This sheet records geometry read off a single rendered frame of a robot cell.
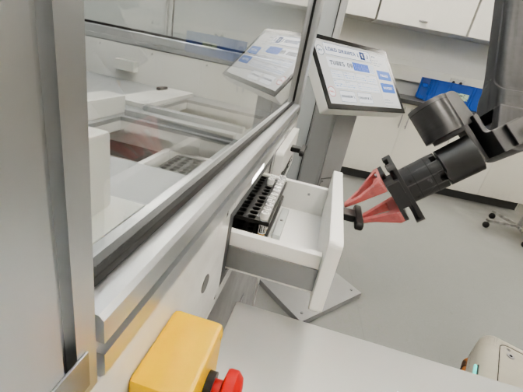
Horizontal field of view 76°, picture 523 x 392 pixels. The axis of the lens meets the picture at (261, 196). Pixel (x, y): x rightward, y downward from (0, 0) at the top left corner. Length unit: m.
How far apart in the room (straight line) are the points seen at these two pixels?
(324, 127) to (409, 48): 2.92
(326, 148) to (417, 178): 0.99
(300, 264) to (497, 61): 0.43
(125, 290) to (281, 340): 0.33
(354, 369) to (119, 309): 0.37
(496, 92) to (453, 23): 3.47
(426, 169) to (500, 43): 0.23
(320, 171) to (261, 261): 1.12
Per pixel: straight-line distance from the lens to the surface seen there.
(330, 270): 0.43
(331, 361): 0.51
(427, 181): 0.55
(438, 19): 4.03
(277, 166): 0.71
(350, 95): 1.39
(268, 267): 0.46
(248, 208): 0.50
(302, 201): 0.67
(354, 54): 1.55
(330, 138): 1.50
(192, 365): 0.27
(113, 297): 0.20
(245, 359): 0.47
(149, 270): 0.22
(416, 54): 4.35
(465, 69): 4.54
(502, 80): 0.63
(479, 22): 4.17
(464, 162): 0.55
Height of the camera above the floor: 1.12
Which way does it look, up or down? 24 degrees down
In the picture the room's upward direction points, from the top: 11 degrees clockwise
